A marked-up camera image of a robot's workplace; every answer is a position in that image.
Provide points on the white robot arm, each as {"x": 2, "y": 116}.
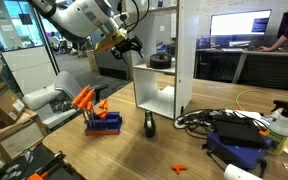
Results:
{"x": 80, "y": 16}

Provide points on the white wooden shelf unit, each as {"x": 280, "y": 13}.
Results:
{"x": 187, "y": 50}

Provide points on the wooden side stand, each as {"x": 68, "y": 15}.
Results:
{"x": 24, "y": 120}

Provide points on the brown cardboard box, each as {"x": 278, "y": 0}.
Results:
{"x": 5, "y": 105}

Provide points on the grey office chair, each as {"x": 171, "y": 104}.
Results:
{"x": 65, "y": 83}

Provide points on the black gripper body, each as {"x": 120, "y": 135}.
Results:
{"x": 124, "y": 47}

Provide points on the clear spray bottle black trigger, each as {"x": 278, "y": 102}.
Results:
{"x": 280, "y": 131}

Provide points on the background office desk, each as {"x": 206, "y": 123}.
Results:
{"x": 267, "y": 68}

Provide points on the lit computer monitor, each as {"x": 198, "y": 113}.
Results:
{"x": 237, "y": 23}

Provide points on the blue hex key holder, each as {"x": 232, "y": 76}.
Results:
{"x": 105, "y": 126}

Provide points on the dark computer monitor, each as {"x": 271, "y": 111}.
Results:
{"x": 284, "y": 23}

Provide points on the blue box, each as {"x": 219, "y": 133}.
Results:
{"x": 237, "y": 154}

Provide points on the black flat device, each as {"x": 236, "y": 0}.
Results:
{"x": 237, "y": 131}

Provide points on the tan wrist camera mount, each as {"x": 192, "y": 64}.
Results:
{"x": 105, "y": 43}

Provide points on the white paper roll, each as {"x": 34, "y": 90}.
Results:
{"x": 239, "y": 173}

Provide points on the black tape dispenser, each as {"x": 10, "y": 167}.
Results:
{"x": 149, "y": 125}

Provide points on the orange T-shaped plastic piece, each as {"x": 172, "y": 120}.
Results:
{"x": 178, "y": 168}

